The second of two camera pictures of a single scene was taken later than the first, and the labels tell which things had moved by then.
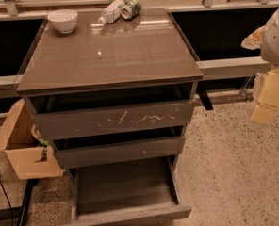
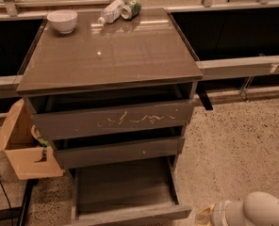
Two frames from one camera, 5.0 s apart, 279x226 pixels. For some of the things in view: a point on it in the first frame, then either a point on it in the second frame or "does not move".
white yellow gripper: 278,41 → 217,216
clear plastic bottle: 112,11 does not move
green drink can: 131,9 does not move
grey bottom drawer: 132,191 does not move
